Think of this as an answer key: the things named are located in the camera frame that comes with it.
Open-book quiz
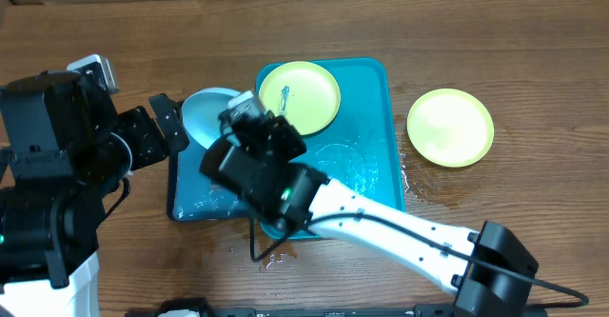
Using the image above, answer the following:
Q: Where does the light blue plate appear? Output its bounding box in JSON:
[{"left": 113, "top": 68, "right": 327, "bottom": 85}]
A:
[{"left": 182, "top": 88, "right": 240, "bottom": 149}]

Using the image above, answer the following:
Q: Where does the yellow-green plate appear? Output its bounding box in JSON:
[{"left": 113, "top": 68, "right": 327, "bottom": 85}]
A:
[
  {"left": 406, "top": 89, "right": 495, "bottom": 168},
  {"left": 258, "top": 61, "right": 341, "bottom": 135}
]

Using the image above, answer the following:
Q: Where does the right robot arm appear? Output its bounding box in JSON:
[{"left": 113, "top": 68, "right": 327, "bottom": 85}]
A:
[{"left": 200, "top": 110, "right": 537, "bottom": 316}]

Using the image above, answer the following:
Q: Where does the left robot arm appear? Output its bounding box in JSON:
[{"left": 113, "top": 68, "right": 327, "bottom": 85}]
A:
[{"left": 1, "top": 71, "right": 188, "bottom": 316}]

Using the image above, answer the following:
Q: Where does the small dark blue tray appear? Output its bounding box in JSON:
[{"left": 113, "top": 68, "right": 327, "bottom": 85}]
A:
[{"left": 167, "top": 139, "right": 249, "bottom": 222}]

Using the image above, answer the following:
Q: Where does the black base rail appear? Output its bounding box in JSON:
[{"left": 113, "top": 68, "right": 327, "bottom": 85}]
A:
[{"left": 124, "top": 297, "right": 548, "bottom": 317}]

